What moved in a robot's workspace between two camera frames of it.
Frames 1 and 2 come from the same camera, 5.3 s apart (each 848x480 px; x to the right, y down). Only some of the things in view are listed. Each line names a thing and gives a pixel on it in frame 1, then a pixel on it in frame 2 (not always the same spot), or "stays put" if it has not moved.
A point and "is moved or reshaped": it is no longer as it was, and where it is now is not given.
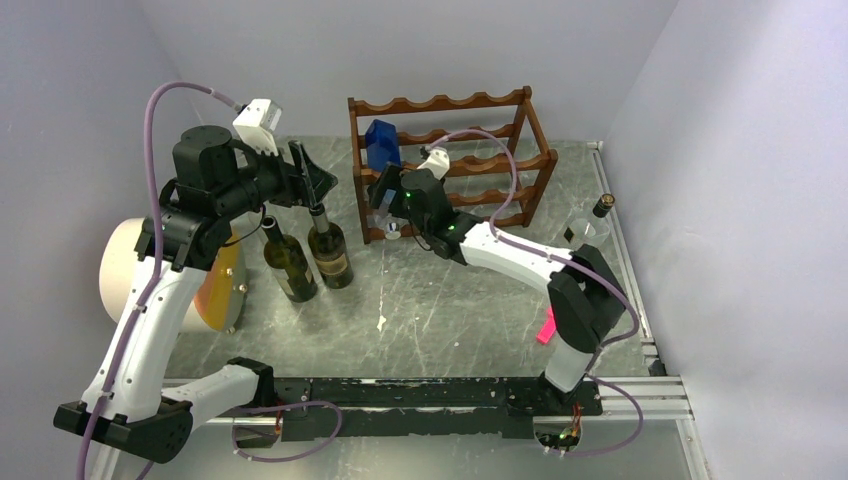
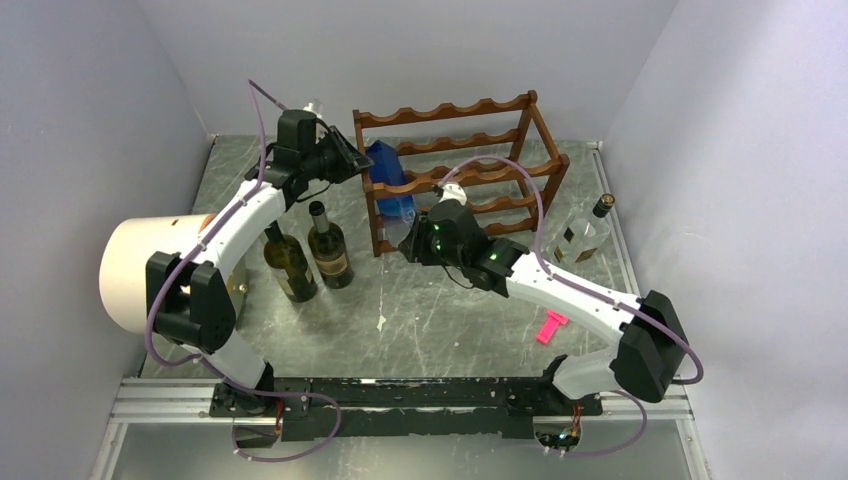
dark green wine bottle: x=285 y=255 stays put
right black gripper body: x=392 y=180 -> x=426 y=248
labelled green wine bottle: x=328 y=246 stays put
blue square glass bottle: x=382 y=144 is moved or reshaped
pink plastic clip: x=548 y=328 stays put
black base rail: x=310 y=408 stays put
